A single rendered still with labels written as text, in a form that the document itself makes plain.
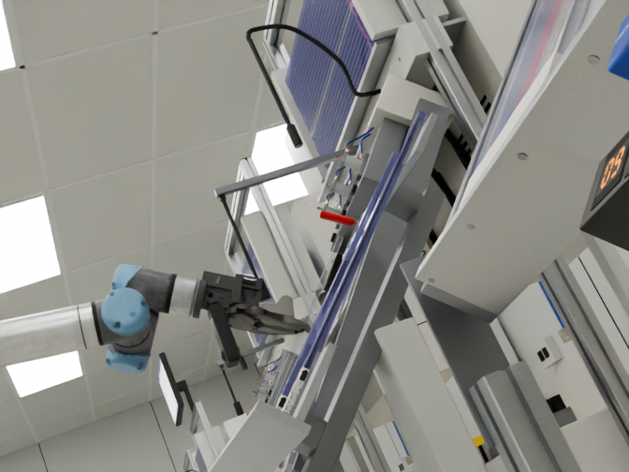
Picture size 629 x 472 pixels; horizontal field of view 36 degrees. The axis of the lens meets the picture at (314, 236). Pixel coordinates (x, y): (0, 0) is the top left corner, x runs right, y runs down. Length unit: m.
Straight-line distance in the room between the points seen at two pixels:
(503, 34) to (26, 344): 1.04
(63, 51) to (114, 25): 0.25
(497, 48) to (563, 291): 0.51
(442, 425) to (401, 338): 0.13
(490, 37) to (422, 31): 0.15
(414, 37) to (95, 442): 8.98
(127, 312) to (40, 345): 0.15
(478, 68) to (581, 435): 0.73
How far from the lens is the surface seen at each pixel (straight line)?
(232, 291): 1.79
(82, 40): 4.39
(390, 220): 1.65
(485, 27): 1.92
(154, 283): 1.78
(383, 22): 1.84
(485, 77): 1.91
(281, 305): 1.80
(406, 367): 1.30
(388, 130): 1.78
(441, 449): 1.28
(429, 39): 1.81
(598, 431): 1.65
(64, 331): 1.63
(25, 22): 4.19
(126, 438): 10.50
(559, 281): 1.66
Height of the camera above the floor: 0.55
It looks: 19 degrees up
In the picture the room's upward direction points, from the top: 24 degrees counter-clockwise
